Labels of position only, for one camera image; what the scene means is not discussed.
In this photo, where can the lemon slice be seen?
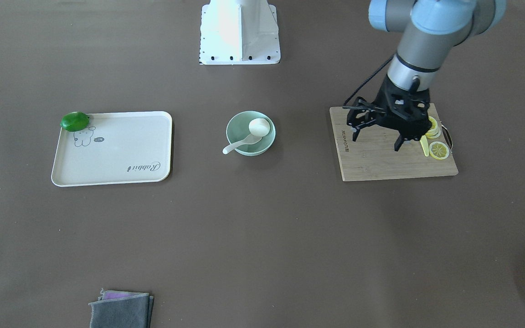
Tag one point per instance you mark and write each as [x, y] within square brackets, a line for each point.
[435, 130]
[439, 150]

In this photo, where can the lower lemon slice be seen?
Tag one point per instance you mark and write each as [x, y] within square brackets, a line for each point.
[439, 150]

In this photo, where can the white steamed bun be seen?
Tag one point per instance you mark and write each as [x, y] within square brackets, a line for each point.
[259, 127]

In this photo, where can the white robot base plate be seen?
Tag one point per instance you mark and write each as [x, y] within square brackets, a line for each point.
[239, 32]

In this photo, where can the white ceramic spoon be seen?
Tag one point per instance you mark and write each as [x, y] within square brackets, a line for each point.
[248, 140]

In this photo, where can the cream rabbit tray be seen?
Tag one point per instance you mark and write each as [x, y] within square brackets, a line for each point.
[115, 148]

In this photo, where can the mint green bowl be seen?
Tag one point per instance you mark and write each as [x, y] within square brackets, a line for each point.
[237, 129]

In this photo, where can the upper lemon slice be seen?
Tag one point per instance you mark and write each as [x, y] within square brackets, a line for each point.
[435, 130]

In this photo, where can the yellow plastic knife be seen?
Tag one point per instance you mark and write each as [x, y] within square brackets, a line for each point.
[425, 145]

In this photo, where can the grey folded cloth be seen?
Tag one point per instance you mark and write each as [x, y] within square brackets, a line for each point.
[121, 309]

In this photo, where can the bamboo cutting board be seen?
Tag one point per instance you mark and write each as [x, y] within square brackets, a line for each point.
[372, 157]

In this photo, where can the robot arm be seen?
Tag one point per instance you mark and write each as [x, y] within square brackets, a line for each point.
[430, 29]

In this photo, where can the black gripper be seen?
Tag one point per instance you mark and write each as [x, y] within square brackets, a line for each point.
[385, 94]

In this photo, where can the green lime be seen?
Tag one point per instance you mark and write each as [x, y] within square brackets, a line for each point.
[75, 121]

